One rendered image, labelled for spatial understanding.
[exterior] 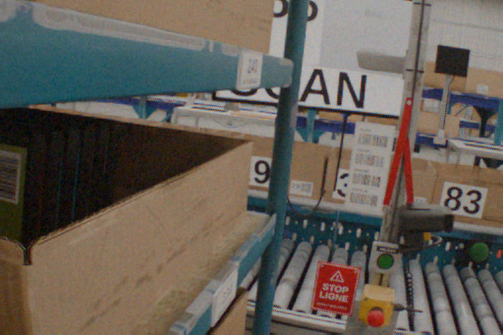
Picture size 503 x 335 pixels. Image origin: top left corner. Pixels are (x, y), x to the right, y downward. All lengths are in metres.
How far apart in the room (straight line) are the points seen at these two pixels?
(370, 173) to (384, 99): 0.19
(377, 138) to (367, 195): 0.13
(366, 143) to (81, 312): 0.80
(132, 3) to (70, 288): 0.16
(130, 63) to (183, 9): 0.13
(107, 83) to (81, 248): 0.11
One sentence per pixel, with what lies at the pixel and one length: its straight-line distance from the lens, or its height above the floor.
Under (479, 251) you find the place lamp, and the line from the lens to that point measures 1.65.
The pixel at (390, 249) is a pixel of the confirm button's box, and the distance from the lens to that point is 1.02.
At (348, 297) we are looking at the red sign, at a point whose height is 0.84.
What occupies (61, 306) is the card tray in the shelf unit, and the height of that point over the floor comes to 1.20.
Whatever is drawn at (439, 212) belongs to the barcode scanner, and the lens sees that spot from 0.97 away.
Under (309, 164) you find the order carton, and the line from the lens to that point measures 1.62.
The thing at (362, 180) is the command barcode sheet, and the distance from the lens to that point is 1.00.
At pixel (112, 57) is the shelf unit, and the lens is 0.19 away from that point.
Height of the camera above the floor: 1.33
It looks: 10 degrees down
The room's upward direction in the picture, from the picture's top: 6 degrees clockwise
